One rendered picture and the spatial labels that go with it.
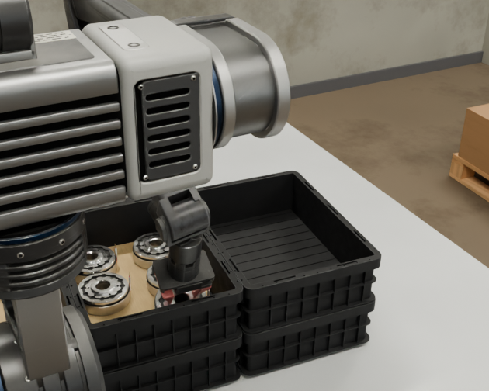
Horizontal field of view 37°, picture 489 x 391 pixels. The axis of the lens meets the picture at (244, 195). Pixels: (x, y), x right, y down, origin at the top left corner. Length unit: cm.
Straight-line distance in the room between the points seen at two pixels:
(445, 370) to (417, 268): 36
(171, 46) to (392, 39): 429
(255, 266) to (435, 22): 376
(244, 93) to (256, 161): 153
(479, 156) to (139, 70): 308
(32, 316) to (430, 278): 122
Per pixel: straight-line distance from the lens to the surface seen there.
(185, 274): 130
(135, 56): 69
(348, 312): 151
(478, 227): 346
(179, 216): 119
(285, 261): 161
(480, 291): 184
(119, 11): 112
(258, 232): 171
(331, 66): 473
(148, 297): 151
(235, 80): 76
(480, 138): 365
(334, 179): 222
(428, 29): 515
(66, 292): 138
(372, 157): 396
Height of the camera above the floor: 175
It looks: 30 degrees down
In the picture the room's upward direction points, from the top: 1 degrees clockwise
